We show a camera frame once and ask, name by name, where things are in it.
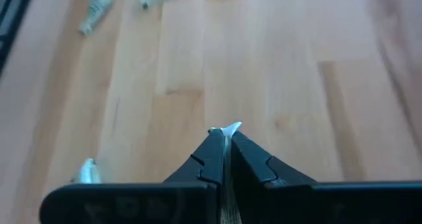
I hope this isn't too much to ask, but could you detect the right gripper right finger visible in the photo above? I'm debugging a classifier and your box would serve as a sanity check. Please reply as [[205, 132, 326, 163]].
[[229, 130, 318, 224]]

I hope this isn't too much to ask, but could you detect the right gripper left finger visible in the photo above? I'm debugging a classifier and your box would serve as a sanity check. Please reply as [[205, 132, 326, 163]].
[[163, 127, 227, 224]]

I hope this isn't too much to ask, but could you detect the black aluminium table frame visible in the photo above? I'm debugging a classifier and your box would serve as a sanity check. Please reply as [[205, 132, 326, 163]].
[[0, 0, 36, 75]]

